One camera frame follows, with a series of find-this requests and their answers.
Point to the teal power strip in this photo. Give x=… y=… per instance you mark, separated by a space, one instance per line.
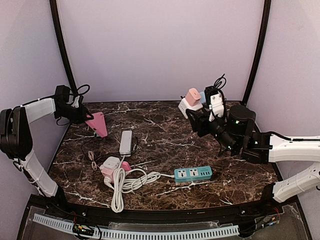
x=182 y=175

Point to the right black frame post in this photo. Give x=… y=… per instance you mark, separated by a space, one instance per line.
x=258 y=51

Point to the black frame post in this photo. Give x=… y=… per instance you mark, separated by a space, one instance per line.
x=258 y=51
x=61 y=45

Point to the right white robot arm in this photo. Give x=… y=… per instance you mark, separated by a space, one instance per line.
x=236 y=133

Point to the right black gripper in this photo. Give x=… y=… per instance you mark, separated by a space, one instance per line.
x=202 y=124

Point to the pink charger plug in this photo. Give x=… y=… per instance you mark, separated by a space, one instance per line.
x=193 y=97

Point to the white power strip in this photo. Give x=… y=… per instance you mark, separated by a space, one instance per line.
x=125 y=147

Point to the light blue charger plug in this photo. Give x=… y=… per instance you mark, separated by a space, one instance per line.
x=202 y=98

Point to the pink triangular power socket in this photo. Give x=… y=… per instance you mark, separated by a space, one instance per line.
x=97 y=124

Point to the white and pink cube socket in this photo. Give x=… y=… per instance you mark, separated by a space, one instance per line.
x=111 y=164

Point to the white cube socket adapter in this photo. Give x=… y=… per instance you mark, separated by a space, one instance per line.
x=184 y=105

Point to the small circuit board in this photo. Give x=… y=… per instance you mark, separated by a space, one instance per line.
x=82 y=230

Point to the left black frame post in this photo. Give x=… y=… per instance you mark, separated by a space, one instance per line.
x=61 y=45

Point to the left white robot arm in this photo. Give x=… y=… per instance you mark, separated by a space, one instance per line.
x=16 y=140

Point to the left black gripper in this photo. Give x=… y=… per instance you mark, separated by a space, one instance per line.
x=78 y=114

